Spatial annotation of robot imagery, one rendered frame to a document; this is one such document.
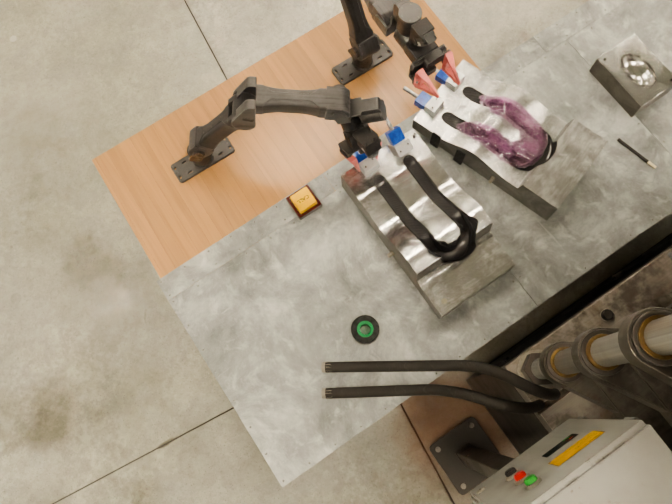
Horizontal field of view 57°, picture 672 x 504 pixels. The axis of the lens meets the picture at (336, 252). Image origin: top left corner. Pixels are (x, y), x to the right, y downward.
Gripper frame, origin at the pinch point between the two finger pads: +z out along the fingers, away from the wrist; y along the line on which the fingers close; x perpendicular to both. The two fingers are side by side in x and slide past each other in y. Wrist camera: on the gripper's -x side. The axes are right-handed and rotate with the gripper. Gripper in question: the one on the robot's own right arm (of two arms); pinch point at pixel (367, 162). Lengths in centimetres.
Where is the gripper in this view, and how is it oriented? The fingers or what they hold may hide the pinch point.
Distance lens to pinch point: 181.0
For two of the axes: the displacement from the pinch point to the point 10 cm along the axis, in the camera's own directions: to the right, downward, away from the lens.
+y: 8.3, -5.5, 1.0
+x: -4.6, -5.6, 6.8
